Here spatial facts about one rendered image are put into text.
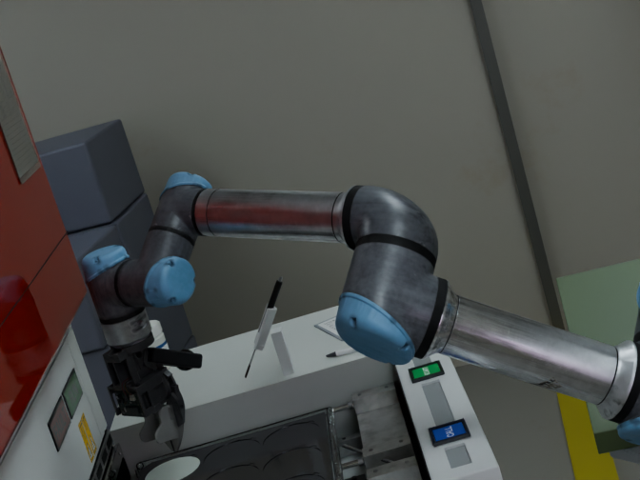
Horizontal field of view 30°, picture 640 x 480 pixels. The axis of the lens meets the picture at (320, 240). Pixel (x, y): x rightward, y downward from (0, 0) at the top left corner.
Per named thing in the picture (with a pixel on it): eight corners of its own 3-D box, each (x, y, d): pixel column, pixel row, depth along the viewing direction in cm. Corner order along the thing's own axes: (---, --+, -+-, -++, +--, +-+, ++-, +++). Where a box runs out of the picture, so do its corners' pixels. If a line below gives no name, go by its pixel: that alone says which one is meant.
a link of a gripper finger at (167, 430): (156, 465, 197) (139, 414, 194) (180, 447, 201) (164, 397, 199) (170, 466, 195) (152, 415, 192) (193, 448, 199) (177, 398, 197)
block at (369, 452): (368, 472, 190) (362, 455, 189) (366, 464, 193) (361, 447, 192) (415, 458, 189) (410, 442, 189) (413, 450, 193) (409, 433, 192)
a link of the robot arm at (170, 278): (179, 227, 181) (130, 230, 188) (155, 293, 177) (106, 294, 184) (211, 250, 187) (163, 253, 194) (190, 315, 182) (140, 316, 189)
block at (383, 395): (356, 414, 213) (351, 399, 213) (354, 408, 217) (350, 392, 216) (399, 402, 213) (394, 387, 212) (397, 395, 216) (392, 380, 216)
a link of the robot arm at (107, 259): (103, 260, 184) (67, 262, 189) (125, 325, 187) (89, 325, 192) (137, 241, 189) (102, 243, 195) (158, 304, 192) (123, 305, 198)
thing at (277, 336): (264, 383, 217) (242, 315, 214) (264, 375, 221) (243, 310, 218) (296, 373, 217) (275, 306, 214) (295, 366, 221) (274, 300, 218)
